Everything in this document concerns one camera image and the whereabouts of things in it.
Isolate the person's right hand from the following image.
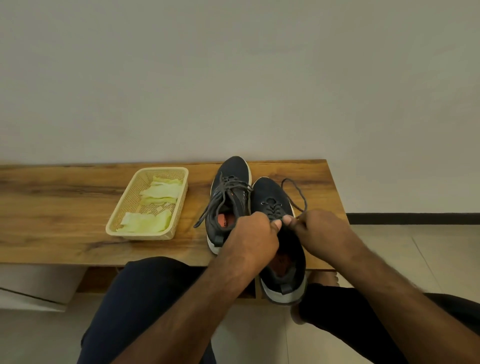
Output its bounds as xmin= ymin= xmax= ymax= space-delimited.
xmin=281 ymin=208 xmax=370 ymax=271

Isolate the person's left hand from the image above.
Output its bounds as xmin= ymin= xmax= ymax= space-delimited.
xmin=217 ymin=211 xmax=283 ymax=278

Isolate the grey shoelace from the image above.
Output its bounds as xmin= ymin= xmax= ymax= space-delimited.
xmin=260 ymin=178 xmax=308 ymax=222
xmin=193 ymin=173 xmax=254 ymax=229

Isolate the dark sneaker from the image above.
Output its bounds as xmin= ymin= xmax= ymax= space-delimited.
xmin=204 ymin=155 xmax=253 ymax=256
xmin=250 ymin=176 xmax=308 ymax=305

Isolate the person's right forearm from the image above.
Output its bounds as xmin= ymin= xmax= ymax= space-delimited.
xmin=337 ymin=249 xmax=480 ymax=364

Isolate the person's left forearm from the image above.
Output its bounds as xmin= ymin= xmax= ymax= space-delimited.
xmin=110 ymin=254 xmax=260 ymax=364

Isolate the dark baseboard strip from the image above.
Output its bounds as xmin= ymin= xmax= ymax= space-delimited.
xmin=346 ymin=212 xmax=480 ymax=226

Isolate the cream plastic mesh basket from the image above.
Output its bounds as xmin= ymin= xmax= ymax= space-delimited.
xmin=105 ymin=166 xmax=190 ymax=241

